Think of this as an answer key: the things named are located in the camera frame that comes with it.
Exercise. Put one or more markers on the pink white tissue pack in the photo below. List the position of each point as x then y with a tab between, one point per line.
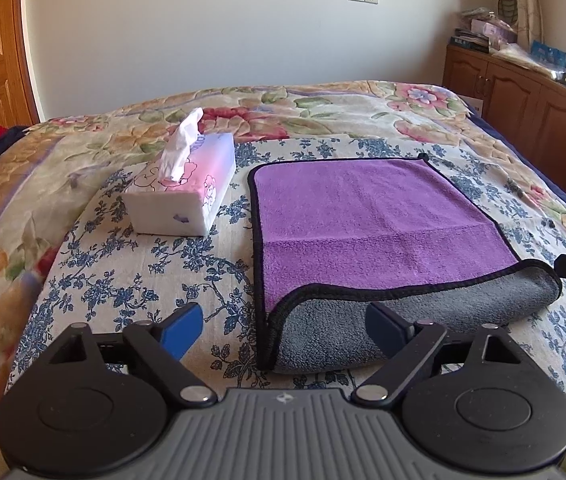
180	193

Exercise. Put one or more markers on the floral plush bed blanket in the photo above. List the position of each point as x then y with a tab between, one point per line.
113	159

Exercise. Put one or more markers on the dark book stack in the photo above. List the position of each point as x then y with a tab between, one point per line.
468	40

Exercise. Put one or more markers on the pink box on cabinet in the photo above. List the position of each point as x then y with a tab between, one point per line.
495	30

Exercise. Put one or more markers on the dark woven vase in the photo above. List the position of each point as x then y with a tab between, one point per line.
507	11

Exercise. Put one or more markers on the beige patterned curtain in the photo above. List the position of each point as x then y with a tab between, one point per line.
530	25

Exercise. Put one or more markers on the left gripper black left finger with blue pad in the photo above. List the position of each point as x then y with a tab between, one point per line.
155	351

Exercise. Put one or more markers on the blue packet on cabinet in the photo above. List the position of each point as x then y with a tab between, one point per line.
549	55

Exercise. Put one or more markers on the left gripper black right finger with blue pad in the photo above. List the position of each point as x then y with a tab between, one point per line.
409	349

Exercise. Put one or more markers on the wooden sideboard cabinet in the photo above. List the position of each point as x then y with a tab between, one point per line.
528	109

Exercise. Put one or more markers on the purple and grey microfibre towel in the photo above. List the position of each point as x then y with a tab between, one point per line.
330	236

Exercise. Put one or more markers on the white box beside bed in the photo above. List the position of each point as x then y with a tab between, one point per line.
476	104

